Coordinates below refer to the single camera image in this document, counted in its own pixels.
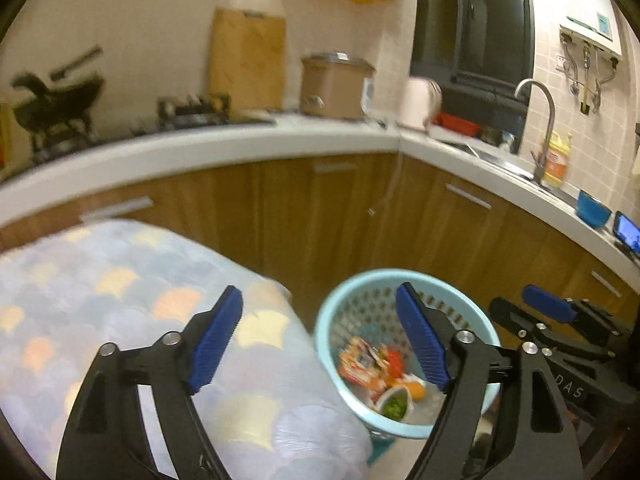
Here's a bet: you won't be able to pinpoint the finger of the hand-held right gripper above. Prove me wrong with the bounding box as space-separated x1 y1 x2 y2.
522 284 627 334
488 297 597 357

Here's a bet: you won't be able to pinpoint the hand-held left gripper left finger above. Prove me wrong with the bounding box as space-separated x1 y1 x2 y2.
55 285 244 480

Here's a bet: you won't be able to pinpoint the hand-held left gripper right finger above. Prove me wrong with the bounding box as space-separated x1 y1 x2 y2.
395 282 583 480

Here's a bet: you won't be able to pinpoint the red and white snack wrapper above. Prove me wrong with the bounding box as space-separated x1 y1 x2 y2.
339 336 405 391

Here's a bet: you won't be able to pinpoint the white cup with green scraps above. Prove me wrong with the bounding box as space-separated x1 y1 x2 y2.
375 385 414 420

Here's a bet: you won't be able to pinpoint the light blue plastic basket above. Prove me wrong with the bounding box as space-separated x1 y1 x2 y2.
314 269 502 441

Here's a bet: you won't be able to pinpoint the blue bowl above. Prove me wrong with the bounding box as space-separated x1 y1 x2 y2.
575 189 614 229

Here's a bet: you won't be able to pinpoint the black smartphone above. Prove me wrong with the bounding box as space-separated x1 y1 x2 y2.
612 211 640 262

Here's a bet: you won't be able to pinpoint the pastel scale-patterned fleece blanket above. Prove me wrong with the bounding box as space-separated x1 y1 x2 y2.
0 220 373 480

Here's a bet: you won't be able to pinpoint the yellow detergent bottle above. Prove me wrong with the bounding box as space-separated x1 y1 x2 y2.
542 132 572 190

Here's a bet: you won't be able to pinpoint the steel kitchen sink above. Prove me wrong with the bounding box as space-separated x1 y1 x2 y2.
450 140 543 183

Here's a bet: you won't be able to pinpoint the silver sink faucet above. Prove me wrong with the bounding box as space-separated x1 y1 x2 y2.
515 78 557 187

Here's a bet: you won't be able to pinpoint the red plastic tray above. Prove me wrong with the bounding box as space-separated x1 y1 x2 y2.
432 112 482 137

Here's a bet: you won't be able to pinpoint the water heater pipes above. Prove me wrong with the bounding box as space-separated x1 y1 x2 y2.
560 35 619 117

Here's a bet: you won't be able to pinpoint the black gas stove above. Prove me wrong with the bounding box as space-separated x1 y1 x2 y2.
30 92 277 163

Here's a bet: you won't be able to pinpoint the white electric kettle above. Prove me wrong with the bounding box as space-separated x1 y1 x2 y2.
397 77 444 134

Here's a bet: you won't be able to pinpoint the brown rice cooker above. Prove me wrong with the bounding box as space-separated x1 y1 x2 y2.
299 52 377 122

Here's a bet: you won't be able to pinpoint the wooden cutting board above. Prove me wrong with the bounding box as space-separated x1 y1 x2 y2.
207 7 287 111

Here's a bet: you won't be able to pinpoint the dark kitchen window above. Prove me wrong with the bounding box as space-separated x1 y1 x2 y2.
410 0 537 107

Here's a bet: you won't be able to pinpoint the black wok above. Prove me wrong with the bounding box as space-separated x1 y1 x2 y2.
11 47 106 133

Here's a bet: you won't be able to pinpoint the white water heater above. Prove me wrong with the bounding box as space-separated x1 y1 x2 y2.
544 0 624 61

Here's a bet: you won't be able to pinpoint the white hanging cord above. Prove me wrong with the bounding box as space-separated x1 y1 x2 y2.
369 152 404 217

